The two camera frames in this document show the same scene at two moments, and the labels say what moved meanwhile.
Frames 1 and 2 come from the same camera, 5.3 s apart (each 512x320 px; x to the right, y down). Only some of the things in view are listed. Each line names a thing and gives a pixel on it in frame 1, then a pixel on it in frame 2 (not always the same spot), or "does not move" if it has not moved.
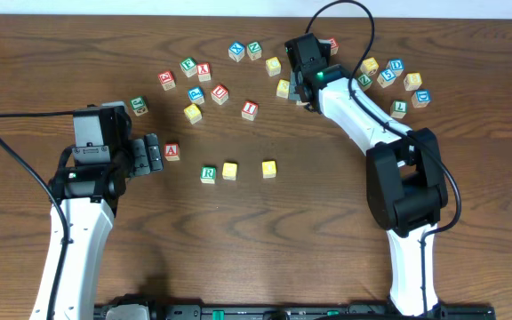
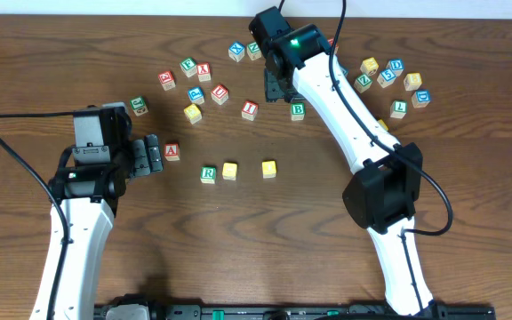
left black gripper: x=139 y=156 does not move
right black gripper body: x=295 y=87 → x=275 y=89
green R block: x=208 y=175 does not move
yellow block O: x=268 y=169 does not move
